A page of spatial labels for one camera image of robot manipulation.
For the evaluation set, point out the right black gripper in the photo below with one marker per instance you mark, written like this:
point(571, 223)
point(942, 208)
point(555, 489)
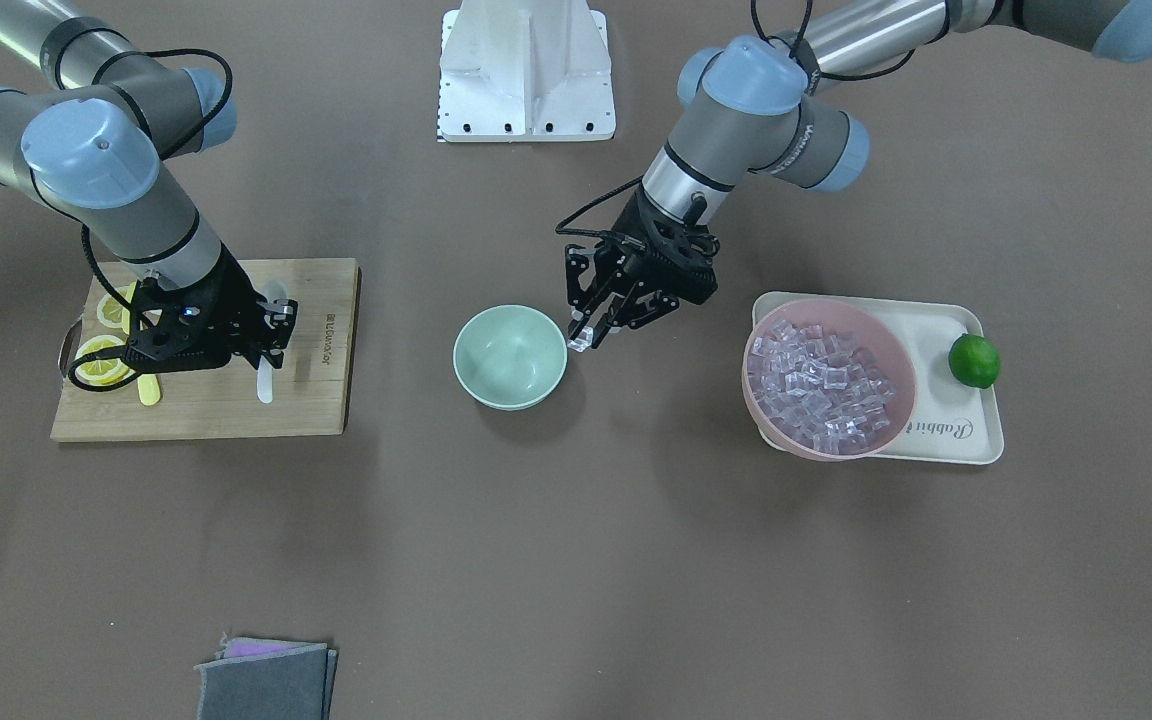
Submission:
point(232, 296)

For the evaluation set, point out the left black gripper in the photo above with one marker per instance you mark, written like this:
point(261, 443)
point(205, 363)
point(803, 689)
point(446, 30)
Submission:
point(633, 243)

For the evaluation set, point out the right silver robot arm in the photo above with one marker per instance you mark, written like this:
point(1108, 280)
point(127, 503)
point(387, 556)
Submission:
point(94, 149)

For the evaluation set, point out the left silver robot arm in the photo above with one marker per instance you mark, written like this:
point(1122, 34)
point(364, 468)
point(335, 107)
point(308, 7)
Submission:
point(755, 107)

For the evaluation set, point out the green ceramic bowl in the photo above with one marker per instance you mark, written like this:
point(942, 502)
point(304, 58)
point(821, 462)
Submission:
point(510, 357)

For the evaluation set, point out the clear ice cubes pile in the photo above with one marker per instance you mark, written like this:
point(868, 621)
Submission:
point(823, 390)

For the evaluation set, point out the pink bowl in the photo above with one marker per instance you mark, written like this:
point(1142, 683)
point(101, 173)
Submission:
point(890, 356)

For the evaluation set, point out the bamboo cutting board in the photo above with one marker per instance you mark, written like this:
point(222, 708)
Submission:
point(310, 392)

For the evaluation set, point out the yellow plastic knife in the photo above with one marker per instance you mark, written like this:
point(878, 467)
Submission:
point(148, 389)

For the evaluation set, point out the yellow lemon slice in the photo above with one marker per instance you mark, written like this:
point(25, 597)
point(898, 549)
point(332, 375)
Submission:
point(113, 314)
point(99, 364)

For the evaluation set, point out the grey folded cloth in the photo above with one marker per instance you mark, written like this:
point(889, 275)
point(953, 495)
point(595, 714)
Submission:
point(261, 678)

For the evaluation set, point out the cream rabbit tray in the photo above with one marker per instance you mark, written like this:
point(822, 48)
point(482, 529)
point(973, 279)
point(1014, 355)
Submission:
point(949, 422)

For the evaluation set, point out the green toy vegetable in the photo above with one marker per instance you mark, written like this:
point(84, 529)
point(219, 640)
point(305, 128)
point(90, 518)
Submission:
point(974, 361)

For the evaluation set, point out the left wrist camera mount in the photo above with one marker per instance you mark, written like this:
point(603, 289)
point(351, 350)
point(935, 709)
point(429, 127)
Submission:
point(687, 248)

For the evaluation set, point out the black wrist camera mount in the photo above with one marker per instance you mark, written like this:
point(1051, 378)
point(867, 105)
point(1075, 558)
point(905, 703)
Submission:
point(184, 338)

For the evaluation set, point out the metal cutting board handle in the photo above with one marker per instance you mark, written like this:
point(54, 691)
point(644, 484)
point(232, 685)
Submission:
point(66, 350)

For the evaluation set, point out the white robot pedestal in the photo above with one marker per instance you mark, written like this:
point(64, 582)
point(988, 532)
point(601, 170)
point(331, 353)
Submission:
point(525, 72)

